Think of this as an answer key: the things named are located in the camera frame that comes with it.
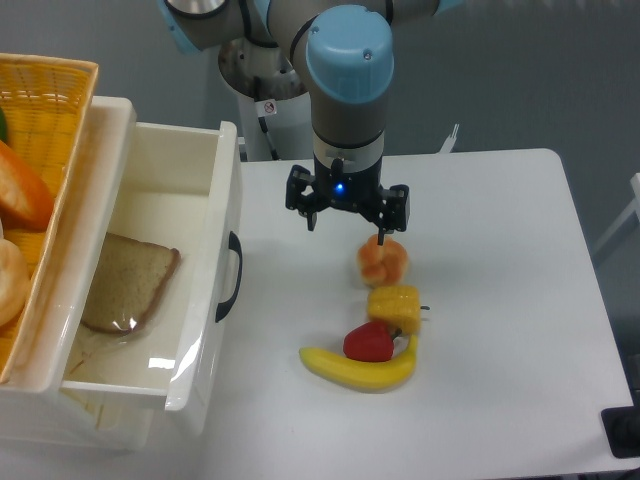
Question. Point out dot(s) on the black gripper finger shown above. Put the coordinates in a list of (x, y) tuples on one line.
[(388, 209), (301, 196)]

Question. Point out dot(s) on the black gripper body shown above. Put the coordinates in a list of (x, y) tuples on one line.
[(358, 192)]

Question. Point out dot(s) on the white drawer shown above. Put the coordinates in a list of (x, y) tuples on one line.
[(124, 414), (180, 189)]

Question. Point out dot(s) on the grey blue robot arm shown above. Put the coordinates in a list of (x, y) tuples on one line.
[(342, 51)]

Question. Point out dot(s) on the white drawer cabinet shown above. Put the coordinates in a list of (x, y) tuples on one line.
[(33, 407)]

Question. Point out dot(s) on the orange knotted bread roll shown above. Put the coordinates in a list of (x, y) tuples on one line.
[(382, 265)]

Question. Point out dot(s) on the yellow corn cob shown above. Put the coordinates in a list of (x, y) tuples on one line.
[(398, 306)]

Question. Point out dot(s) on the red bell pepper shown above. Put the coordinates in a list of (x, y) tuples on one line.
[(371, 342)]

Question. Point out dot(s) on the yellow banana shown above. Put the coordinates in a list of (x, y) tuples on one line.
[(360, 375)]

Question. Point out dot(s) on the brown bread slice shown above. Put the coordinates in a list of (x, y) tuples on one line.
[(128, 284)]

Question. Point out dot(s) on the yellow woven basket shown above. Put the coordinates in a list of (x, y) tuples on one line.
[(44, 104)]

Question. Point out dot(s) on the orange bread loaf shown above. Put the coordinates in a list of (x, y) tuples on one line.
[(25, 198)]

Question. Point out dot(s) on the green item in basket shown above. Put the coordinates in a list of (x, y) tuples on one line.
[(2, 125)]

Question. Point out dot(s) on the round pale bun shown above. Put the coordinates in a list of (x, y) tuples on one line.
[(15, 281)]

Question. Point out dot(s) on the black device at edge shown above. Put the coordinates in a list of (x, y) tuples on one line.
[(622, 430)]

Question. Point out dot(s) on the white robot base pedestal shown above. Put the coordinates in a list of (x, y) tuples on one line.
[(273, 104)]

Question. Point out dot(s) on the white bracket behind table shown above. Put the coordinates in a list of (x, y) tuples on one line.
[(449, 143)]

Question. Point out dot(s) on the black top drawer handle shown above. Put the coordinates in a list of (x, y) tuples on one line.
[(235, 276)]

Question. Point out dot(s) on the white frame at right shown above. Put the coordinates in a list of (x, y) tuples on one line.
[(620, 229)]

